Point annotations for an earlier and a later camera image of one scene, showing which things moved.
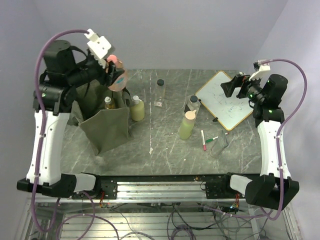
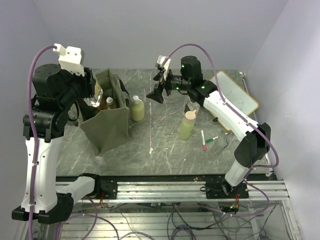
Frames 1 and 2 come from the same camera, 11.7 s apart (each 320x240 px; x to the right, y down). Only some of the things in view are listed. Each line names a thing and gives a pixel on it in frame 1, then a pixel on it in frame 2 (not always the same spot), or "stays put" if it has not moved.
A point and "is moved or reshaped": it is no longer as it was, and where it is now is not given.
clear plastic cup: [218, 145] stays put
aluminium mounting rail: [164, 189] stays put
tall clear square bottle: [160, 92] is moved or reshaped
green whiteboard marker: [211, 139] stays put
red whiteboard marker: [203, 140] stays put
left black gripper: [104, 78] → [87, 83]
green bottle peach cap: [187, 126] stays put
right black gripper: [237, 81] → [156, 94]
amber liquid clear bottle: [109, 104] stays put
